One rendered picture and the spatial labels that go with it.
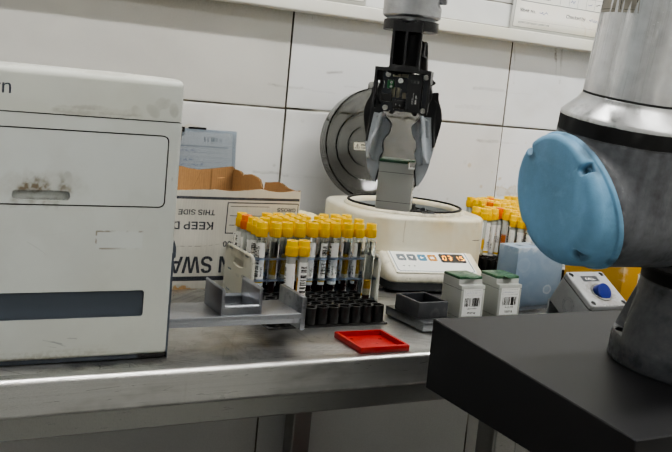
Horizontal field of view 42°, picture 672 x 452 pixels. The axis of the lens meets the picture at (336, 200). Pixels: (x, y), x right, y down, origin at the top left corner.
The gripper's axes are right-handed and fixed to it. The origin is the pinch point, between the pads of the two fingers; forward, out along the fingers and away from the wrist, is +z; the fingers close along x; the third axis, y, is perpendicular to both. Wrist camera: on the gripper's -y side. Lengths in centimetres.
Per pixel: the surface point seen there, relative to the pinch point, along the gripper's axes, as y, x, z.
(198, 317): 25.3, -18.3, 16.0
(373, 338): 10.7, 0.1, 19.9
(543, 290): -17.4, 22.7, 16.8
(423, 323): 4.2, 5.9, 18.8
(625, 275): -16.8, 34.1, 12.9
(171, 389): 32.2, -18.6, 22.1
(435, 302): 1.1, 7.0, 16.5
